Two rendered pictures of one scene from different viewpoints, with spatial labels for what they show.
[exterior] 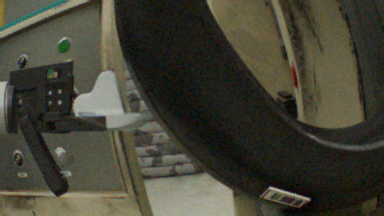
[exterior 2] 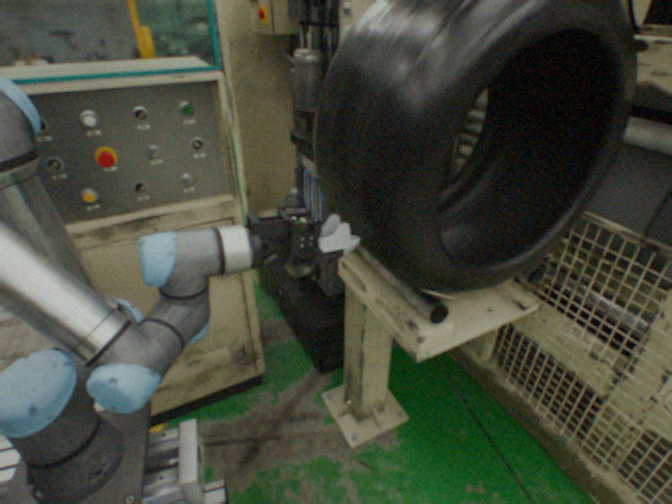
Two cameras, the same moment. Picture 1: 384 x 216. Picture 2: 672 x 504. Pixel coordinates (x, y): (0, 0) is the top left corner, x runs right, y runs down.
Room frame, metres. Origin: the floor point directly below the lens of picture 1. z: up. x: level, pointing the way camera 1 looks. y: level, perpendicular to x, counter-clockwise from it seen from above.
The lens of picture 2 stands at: (0.61, 0.36, 1.43)
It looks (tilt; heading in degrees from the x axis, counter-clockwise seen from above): 33 degrees down; 333
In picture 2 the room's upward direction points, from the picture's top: straight up
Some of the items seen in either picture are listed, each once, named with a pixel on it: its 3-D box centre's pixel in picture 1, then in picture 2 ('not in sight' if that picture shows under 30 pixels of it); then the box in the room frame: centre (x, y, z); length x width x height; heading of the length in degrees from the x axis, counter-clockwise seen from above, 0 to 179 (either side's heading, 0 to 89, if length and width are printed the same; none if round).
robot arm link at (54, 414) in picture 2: not in sight; (47, 401); (1.19, 0.59, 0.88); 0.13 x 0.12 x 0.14; 142
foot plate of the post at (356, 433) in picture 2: not in sight; (364, 404); (1.48, -0.21, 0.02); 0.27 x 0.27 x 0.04; 0
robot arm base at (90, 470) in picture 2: not in sight; (70, 447); (1.18, 0.60, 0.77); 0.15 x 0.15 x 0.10
